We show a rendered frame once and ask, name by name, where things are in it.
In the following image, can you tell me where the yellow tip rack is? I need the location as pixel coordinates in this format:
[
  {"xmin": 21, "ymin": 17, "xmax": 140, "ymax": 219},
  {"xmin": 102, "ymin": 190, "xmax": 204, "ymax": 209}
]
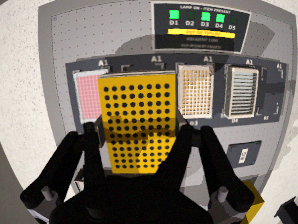
[{"xmin": 97, "ymin": 69, "xmax": 176, "ymax": 173}]

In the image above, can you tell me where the yellow waste bin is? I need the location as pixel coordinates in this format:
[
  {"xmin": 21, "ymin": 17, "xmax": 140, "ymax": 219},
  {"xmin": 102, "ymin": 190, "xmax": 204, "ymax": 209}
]
[{"xmin": 240, "ymin": 180, "xmax": 265, "ymax": 224}]

